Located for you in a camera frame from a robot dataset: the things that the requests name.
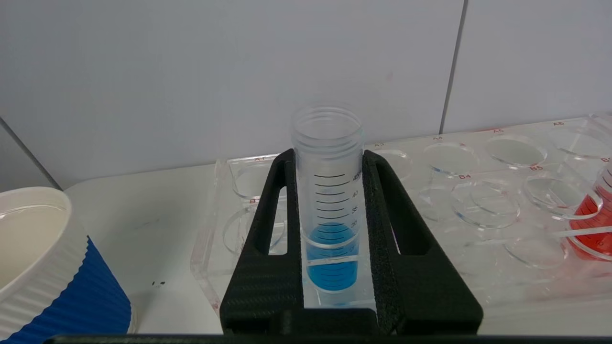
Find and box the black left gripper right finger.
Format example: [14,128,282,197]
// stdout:
[362,150,483,335]

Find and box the blue pigment test tube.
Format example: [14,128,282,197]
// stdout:
[290,103,365,306]

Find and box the red pigment test tube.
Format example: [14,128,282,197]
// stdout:
[567,162,612,262]

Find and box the clear acrylic test tube rack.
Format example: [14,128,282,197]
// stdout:
[190,112,612,316]

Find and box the blue sleeved white paper cup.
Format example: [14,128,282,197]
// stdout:
[0,187,132,344]

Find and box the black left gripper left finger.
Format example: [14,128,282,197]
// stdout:
[220,149,378,335]

